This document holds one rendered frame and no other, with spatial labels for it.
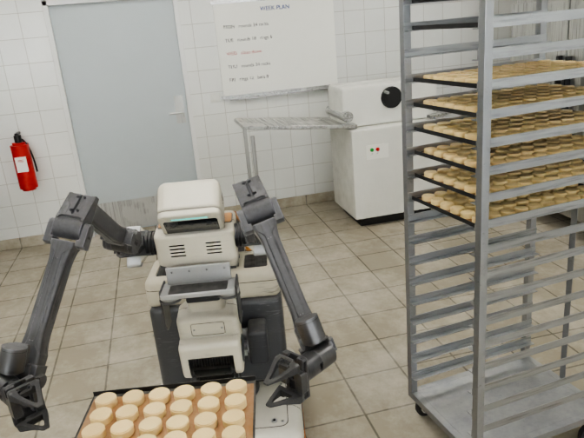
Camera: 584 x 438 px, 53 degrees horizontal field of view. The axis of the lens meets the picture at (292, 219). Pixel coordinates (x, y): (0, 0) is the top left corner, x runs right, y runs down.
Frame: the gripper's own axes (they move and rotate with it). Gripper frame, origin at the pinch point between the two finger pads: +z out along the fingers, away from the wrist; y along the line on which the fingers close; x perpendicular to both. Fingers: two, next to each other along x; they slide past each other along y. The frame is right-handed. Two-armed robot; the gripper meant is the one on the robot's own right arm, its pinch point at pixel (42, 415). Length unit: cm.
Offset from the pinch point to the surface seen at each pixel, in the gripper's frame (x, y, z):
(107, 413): 13.0, -6.7, 1.9
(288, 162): 364, -62, -272
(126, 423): 13.6, -6.6, 8.9
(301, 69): 382, 26, -259
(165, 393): 25.7, -6.8, 6.8
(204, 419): 25.0, -6.7, 22.1
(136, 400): 19.9, -6.9, 3.1
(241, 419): 30.0, -6.9, 28.6
